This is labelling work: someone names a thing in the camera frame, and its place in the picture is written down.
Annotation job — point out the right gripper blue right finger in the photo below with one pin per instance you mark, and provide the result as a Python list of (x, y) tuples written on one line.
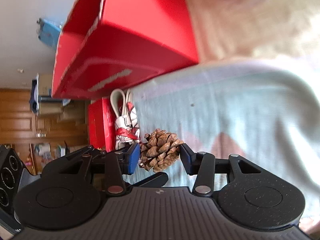
[(189, 159)]

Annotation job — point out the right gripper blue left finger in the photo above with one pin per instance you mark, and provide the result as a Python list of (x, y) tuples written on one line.
[(131, 158)]

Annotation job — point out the brown pine cone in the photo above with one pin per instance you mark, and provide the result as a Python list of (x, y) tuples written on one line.
[(160, 150)]

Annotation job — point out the small red gift box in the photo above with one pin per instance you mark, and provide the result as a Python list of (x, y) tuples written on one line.
[(101, 130)]

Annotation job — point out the green bed sheet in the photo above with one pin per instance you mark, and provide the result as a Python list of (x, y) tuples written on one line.
[(255, 91)]

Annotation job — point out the large red cardboard box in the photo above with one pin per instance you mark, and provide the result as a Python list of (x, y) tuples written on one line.
[(109, 44)]

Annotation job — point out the blue paper bag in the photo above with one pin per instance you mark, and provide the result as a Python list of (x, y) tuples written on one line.
[(49, 32)]

